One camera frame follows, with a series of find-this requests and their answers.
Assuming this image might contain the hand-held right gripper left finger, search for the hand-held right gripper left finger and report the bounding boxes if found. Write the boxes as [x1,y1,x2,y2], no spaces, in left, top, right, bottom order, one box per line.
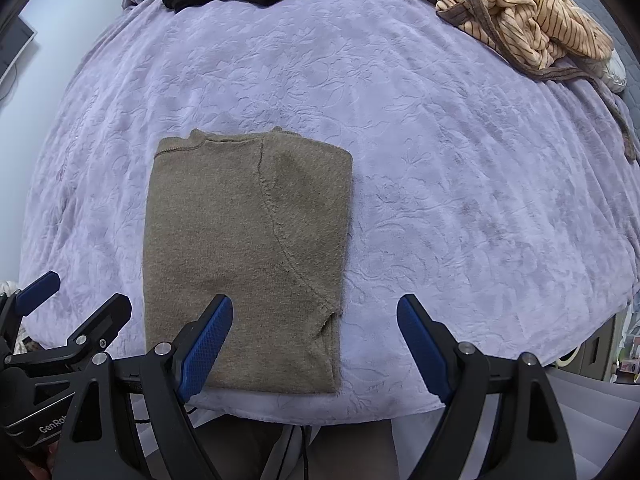
[51,294,235,480]

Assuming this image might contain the white pillow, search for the white pillow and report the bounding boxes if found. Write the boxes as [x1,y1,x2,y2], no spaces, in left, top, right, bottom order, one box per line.
[602,52,628,93]

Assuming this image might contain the computer monitor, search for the computer monitor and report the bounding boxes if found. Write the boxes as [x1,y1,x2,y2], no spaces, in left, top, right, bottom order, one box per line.
[0,14,39,86]

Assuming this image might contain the lilac embossed blanket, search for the lilac embossed blanket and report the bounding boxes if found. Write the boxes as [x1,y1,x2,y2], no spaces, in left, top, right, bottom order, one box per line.
[20,0,640,426]

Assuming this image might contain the cluttered side cabinet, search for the cluttered side cabinet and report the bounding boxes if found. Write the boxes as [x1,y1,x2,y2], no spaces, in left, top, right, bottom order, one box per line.
[547,305,640,386]

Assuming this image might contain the cream striped fleece garment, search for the cream striped fleece garment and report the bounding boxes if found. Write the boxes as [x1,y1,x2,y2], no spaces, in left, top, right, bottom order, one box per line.
[406,0,638,161]

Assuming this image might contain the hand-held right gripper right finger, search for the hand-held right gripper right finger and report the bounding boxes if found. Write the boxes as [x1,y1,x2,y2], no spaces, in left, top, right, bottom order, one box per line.
[396,294,583,480]

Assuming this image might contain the olive brown knit sweater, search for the olive brown knit sweater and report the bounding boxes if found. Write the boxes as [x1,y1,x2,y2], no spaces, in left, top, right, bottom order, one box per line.
[141,127,354,395]

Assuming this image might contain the black cable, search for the black cable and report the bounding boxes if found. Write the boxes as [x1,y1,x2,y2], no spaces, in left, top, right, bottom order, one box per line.
[285,424,311,480]

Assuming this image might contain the person's brown trousers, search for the person's brown trousers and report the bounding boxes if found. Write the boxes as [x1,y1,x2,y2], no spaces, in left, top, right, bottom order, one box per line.
[192,412,401,480]

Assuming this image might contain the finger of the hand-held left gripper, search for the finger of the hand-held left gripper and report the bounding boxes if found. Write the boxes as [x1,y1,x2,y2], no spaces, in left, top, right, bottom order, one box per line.
[0,270,62,333]
[55,293,133,361]

